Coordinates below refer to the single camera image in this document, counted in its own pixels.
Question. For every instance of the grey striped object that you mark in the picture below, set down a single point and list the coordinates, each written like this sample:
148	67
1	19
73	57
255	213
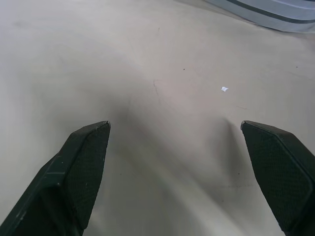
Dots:
265	12

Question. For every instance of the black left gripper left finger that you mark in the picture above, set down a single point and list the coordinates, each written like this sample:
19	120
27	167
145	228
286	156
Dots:
61	182

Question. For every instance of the small white paper scrap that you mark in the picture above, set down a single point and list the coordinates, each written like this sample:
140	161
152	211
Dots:
224	89

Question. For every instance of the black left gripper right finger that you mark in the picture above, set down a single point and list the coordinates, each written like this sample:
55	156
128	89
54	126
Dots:
283	172

